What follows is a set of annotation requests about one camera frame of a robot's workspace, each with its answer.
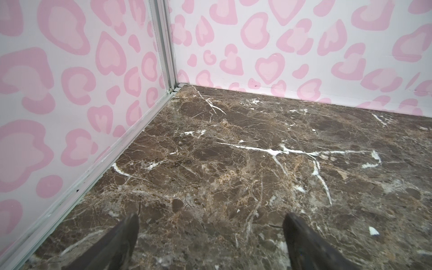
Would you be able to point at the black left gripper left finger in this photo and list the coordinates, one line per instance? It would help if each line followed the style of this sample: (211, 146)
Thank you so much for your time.
(113, 251)

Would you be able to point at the aluminium corner frame post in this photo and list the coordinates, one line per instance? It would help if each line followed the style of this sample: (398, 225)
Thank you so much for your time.
(162, 30)

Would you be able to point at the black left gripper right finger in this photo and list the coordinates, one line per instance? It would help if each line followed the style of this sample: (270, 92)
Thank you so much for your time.
(308, 250)

